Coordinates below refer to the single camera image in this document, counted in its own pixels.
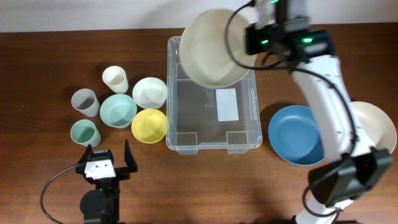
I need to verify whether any mint green small bowl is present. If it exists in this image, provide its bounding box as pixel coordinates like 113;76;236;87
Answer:
99;94;137;129

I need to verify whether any white label in bin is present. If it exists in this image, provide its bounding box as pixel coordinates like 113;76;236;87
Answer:
216;88;239;122

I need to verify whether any blue bowl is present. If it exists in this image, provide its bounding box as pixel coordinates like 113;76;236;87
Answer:
268;105;324;166

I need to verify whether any white small bowl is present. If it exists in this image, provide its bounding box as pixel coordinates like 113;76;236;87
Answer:
132;77;168;109

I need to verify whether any mint green cup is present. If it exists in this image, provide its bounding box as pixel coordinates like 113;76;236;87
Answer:
70;119;101;147

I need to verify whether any grey cup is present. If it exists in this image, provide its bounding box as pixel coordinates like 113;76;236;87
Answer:
71;88;100;117

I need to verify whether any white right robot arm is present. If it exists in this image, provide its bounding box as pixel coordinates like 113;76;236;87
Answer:
245;1;392;223

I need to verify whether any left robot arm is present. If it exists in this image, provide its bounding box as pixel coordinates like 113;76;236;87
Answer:
75;141;137;223

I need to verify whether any clear plastic storage bin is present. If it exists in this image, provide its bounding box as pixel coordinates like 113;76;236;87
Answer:
165;36;263;155

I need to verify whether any yellow small bowl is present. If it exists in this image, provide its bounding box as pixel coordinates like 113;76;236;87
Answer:
131;109;167;144

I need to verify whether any beige bowl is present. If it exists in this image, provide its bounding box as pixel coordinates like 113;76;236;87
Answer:
178;9;248;88
352;101;397;154

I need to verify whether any cream cup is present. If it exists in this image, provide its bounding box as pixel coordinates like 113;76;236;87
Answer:
102;66;129;94

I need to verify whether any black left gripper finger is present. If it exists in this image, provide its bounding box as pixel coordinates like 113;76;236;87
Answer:
78;144;92;164
124;139;138;173

